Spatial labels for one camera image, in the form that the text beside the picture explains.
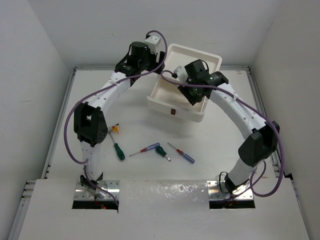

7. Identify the white drawer container box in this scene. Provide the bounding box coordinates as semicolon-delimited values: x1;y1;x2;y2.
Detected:
146;43;223;123

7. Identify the blue red screwdriver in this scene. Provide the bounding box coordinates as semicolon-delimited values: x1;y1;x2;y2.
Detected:
129;142;160;157
167;142;195;164

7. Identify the short green stubby screwdriver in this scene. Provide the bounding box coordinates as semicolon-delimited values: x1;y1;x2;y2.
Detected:
155;145;171;162

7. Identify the long green handled screwdriver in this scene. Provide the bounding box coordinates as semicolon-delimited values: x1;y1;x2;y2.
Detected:
109;133;126;161

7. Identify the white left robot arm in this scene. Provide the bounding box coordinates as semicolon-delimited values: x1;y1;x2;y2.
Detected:
69;35;166;190

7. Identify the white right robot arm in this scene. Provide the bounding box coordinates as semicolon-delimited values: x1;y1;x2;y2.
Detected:
174;59;280;194

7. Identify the white front cover board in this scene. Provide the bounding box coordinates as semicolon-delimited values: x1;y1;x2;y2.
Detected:
19;179;309;240

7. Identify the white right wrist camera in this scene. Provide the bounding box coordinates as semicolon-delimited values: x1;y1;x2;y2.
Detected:
173;65;188;83

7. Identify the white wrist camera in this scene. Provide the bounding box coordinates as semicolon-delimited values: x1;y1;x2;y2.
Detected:
144;35;161;52
173;65;188;83

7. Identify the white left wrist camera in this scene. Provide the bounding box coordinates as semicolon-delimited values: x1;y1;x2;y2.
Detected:
144;35;161;52

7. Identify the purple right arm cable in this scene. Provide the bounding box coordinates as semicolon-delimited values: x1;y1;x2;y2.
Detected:
160;70;285;200

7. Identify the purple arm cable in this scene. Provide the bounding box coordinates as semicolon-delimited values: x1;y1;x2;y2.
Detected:
160;70;285;200
63;30;168;208

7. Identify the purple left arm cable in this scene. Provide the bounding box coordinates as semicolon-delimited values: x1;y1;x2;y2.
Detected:
63;30;168;208

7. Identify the yellow handled small tool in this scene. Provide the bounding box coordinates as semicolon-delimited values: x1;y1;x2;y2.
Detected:
107;123;119;134

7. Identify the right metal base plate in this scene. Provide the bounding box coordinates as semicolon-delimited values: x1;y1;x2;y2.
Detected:
207;180;254;202

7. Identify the metal base plate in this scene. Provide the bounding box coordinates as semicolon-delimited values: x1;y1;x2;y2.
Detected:
73;180;120;201
207;180;254;202

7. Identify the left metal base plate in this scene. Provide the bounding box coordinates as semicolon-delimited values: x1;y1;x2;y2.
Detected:
73;180;120;201

